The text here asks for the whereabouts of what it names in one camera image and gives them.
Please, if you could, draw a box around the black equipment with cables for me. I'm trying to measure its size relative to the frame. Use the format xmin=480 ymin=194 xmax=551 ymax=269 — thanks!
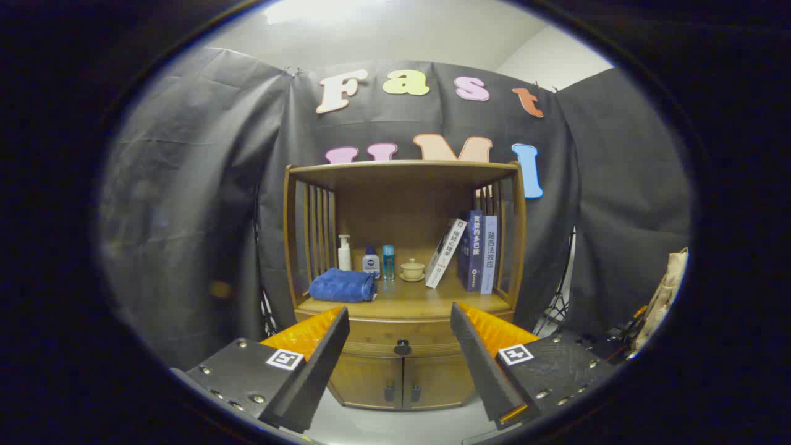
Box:
xmin=581 ymin=306 xmax=649 ymax=365

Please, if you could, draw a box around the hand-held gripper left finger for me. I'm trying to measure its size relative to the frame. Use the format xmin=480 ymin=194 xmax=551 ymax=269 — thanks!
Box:
xmin=170 ymin=306 xmax=350 ymax=434

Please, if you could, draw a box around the wooden cabinet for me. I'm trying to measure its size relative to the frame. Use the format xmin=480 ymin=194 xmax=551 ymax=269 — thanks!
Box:
xmin=283 ymin=159 xmax=528 ymax=412

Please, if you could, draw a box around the wooden countertop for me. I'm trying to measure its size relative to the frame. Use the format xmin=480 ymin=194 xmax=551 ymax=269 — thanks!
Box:
xmin=295 ymin=272 xmax=514 ymax=321

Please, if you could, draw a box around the black tripod stand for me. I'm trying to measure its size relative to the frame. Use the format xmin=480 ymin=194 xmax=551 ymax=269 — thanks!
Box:
xmin=535 ymin=229 xmax=578 ymax=337
xmin=253 ymin=185 xmax=279 ymax=337

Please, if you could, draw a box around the wooden cabinet door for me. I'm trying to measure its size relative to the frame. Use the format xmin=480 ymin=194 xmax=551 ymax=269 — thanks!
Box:
xmin=326 ymin=354 xmax=404 ymax=411
xmin=403 ymin=354 xmax=475 ymax=410

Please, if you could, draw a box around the white book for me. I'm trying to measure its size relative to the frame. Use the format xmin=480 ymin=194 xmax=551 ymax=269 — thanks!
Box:
xmin=425 ymin=218 xmax=468 ymax=289

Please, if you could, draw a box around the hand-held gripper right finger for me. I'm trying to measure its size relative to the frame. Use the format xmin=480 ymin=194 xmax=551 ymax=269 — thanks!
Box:
xmin=450 ymin=302 xmax=620 ymax=431

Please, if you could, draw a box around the dark blue book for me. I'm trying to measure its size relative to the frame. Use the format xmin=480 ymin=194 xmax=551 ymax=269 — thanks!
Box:
xmin=458 ymin=210 xmax=484 ymax=293

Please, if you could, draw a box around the black backdrop cloth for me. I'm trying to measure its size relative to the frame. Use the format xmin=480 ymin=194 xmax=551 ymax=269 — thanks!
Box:
xmin=99 ymin=46 xmax=693 ymax=371

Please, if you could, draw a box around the beige cloth bag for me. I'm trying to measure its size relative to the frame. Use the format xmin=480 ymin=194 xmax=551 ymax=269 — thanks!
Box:
xmin=633 ymin=247 xmax=690 ymax=356

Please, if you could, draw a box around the pale blue book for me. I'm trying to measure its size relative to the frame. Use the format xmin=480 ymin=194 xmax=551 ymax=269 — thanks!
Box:
xmin=480 ymin=215 xmax=499 ymax=295

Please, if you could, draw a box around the blue rolled towel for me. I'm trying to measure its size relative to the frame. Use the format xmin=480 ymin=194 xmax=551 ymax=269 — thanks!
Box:
xmin=308 ymin=268 xmax=378 ymax=303

